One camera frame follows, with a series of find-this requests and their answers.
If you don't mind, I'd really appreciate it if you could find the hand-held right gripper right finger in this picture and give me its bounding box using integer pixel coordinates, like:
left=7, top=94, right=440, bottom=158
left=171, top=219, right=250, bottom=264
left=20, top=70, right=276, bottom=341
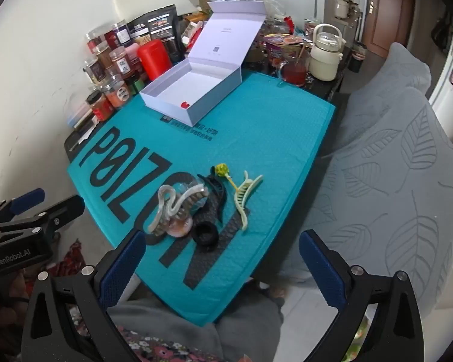
left=299, top=229, right=425, bottom=362

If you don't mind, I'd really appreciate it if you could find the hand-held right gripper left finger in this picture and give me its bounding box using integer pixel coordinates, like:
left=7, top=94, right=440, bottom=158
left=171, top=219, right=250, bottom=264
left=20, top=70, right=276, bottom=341
left=21, top=230, right=148, bottom=362

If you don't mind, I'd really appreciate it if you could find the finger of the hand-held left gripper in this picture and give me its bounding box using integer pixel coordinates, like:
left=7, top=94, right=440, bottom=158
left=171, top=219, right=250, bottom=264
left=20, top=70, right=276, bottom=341
left=0, top=188, right=46, bottom=227
left=0, top=195, right=87, bottom=249

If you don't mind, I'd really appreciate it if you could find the black hair tie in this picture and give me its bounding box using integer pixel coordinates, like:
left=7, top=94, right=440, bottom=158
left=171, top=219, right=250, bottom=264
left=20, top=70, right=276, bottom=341
left=191, top=222, right=219, bottom=253

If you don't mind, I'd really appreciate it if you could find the beige wavy hair claw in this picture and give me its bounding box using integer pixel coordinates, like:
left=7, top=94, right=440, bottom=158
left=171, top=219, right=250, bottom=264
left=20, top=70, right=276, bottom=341
left=147, top=184, right=206, bottom=236

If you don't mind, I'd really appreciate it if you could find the clear hair claw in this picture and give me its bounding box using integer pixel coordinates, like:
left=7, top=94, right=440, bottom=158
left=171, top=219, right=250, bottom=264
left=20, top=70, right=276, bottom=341
left=170, top=181, right=208, bottom=212

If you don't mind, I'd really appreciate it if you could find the cream hair claw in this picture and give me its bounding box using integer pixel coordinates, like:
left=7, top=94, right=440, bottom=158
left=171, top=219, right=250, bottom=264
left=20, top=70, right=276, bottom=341
left=232, top=171, right=264, bottom=232

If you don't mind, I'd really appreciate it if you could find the black hair claw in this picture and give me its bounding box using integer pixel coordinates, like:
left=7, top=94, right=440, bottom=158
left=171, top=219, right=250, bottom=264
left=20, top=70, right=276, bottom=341
left=196, top=171, right=227, bottom=225

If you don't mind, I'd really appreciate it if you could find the white lidded box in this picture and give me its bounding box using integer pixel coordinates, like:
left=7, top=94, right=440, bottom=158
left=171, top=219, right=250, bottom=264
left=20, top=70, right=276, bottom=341
left=140, top=0, right=267, bottom=127

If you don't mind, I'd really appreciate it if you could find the red patterned cloth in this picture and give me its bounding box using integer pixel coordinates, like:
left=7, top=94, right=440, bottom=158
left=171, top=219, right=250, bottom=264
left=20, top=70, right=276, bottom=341
left=49, top=239, right=87, bottom=283

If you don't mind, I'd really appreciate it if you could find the floral garment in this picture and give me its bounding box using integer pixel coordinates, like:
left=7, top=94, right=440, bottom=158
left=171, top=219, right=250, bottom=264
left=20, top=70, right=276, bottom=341
left=113, top=328, right=257, bottom=362

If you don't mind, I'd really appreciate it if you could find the small red spice jar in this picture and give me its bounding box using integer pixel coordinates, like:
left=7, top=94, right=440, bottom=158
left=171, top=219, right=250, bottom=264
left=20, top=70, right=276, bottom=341
left=86, top=92, right=114, bottom=121

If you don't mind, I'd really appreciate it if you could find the jar of orange powder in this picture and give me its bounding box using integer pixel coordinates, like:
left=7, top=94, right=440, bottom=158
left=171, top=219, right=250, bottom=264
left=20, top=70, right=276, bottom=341
left=102, top=75, right=131, bottom=108

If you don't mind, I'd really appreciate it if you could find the grey leaf pattern quilt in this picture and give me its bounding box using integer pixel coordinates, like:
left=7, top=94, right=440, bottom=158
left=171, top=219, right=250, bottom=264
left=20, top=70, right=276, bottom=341
left=279, top=43, right=453, bottom=310

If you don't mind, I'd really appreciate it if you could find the teal bubble mailer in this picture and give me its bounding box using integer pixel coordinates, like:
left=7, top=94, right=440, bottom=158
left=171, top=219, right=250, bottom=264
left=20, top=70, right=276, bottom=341
left=67, top=71, right=336, bottom=327

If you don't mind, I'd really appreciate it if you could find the dark spice jar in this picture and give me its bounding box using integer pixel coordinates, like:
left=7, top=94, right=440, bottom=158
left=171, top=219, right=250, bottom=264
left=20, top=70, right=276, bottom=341
left=84, top=60, right=106, bottom=84

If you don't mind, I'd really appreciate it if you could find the yellow lollipop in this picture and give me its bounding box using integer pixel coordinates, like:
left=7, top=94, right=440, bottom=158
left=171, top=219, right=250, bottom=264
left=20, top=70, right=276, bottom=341
left=215, top=163, right=240, bottom=189

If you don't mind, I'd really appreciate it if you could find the jar with white label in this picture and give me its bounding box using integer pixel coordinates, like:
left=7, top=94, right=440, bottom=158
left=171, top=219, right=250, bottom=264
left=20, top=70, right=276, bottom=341
left=109, top=47, right=137, bottom=80

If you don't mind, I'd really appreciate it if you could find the brown spice jar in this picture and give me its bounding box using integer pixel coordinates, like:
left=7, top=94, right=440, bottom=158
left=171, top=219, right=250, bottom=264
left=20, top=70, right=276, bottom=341
left=94, top=43, right=116, bottom=70

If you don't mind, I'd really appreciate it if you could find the pink container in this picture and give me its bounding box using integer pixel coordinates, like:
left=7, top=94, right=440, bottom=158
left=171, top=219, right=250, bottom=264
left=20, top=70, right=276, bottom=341
left=124, top=43, right=142, bottom=65

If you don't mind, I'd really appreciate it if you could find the red canister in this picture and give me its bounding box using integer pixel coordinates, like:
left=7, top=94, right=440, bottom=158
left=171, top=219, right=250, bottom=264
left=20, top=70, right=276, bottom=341
left=137, top=39, right=172, bottom=81

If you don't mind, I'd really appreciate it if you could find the black label jar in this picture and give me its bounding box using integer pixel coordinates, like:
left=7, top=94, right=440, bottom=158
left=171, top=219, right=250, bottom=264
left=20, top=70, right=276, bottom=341
left=109, top=21, right=133, bottom=48

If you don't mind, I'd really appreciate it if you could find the glass mug with red drink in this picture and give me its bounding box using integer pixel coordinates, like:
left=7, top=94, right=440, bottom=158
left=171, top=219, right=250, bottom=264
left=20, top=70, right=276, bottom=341
left=277, top=55, right=310, bottom=85

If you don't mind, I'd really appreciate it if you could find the black snack pouch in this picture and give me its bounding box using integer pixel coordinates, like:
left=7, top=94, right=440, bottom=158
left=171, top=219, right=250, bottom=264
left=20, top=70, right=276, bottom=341
left=128, top=5, right=185, bottom=65

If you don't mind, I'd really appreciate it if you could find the cream electric pot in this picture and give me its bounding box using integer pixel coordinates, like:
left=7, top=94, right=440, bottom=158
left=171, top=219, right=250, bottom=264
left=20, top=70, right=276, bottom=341
left=310, top=24, right=344, bottom=81

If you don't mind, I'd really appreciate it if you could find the dark bin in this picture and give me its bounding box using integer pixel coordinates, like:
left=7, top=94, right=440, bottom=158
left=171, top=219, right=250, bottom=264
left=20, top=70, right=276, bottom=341
left=348, top=41, right=368, bottom=73

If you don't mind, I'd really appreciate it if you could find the purple instant noodle cup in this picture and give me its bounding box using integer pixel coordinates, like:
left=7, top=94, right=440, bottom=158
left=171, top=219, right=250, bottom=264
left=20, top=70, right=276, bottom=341
left=263, top=34, right=299, bottom=68

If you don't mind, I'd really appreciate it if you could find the brown door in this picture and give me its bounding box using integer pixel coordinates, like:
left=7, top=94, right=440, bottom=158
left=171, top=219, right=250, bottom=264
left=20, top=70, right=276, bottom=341
left=362, top=0, right=416, bottom=59

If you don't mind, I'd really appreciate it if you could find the pink round hair tie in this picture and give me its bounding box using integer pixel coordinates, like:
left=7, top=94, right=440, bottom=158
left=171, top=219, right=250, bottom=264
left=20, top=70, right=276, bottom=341
left=168, top=217, right=193, bottom=238

